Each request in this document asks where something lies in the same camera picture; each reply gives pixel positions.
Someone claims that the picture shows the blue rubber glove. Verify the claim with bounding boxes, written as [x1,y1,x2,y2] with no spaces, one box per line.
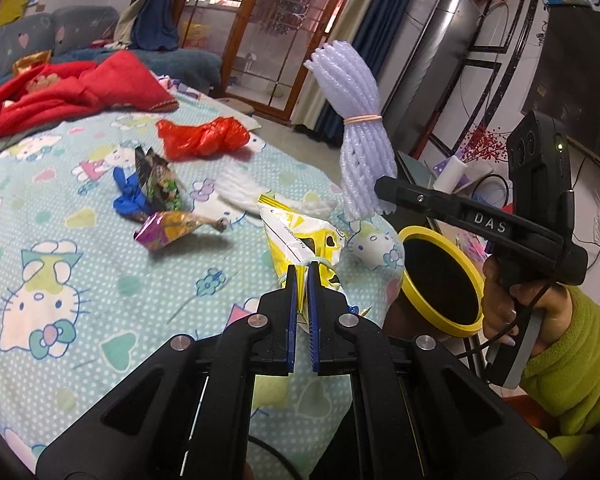
[112,167,154,223]

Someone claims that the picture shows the wooden glass sliding door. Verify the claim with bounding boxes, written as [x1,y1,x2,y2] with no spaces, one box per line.
[172,0,347,122]

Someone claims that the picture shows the dark green snack packet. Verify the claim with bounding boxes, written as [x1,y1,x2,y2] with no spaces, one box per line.
[134,146,184,212]

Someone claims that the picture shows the green fleece right sleeve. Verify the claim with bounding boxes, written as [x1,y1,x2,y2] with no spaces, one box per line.
[520,287,600,465]

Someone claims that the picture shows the person's right hand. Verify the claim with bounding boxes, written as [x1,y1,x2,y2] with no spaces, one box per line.
[481,253,574,356]

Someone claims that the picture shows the silver tower air conditioner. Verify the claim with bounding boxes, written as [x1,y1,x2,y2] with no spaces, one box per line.
[382,0,480,153]

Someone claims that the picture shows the yellow snack bag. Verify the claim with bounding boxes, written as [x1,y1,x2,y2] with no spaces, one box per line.
[257,195,348,333]

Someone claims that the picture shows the blue curtain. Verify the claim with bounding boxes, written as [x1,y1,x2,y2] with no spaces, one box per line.
[114,0,178,51]
[314,0,429,146]

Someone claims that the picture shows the red plastic bag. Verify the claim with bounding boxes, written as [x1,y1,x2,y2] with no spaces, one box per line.
[156,117,250,162]

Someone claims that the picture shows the wall mounted television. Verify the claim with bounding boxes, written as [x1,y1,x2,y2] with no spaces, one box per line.
[522,4,600,164]

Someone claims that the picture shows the blue curtain right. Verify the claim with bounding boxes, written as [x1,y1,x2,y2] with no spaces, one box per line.
[314,0,429,146]

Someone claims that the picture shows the purple candy wrapper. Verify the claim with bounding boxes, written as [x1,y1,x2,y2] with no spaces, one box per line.
[133,211,230,252]

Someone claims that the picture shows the red berry branch decoration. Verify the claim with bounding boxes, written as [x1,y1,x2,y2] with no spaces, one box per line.
[460,126,508,164]

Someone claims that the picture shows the blue grey sofa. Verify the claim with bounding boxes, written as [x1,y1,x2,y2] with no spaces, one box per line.
[0,6,221,93]

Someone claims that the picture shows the yellow rimmed trash bin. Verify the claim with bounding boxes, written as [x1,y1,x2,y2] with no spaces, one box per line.
[399,226,483,338]

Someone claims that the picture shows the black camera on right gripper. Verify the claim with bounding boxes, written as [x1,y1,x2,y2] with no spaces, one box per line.
[506,110,574,237]

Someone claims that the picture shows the Hello Kitty teal quilt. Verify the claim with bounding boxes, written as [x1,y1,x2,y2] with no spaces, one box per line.
[0,110,403,470]

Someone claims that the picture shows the blue curtain left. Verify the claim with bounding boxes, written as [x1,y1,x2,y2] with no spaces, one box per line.
[114,0,178,51]

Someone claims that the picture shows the red blanket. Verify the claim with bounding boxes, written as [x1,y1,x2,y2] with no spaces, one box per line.
[0,51,178,139]

